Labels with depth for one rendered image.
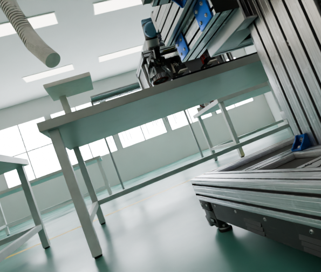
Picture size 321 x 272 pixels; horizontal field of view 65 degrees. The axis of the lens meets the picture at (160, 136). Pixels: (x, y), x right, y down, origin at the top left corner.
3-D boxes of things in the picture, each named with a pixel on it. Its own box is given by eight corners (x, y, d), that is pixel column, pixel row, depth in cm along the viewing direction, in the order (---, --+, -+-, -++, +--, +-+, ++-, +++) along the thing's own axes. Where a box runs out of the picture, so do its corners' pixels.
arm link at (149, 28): (162, 15, 127) (159, 17, 137) (141, 24, 128) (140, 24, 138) (167, 32, 131) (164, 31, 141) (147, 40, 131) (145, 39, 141)
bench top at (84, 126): (359, 28, 178) (356, 21, 179) (39, 132, 128) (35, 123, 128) (271, 80, 276) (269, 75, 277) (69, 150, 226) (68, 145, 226)
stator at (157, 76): (171, 74, 153) (168, 69, 154) (154, 80, 151) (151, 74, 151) (167, 82, 164) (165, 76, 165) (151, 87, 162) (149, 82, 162)
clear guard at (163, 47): (198, 35, 165) (195, 27, 166) (165, 45, 160) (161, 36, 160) (184, 58, 197) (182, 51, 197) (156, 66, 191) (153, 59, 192)
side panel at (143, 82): (159, 103, 197) (144, 65, 199) (156, 104, 196) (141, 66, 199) (153, 111, 224) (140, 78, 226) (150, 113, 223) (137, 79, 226)
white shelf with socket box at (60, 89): (108, 123, 202) (89, 71, 205) (62, 140, 193) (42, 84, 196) (109, 131, 236) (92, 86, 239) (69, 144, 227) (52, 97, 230)
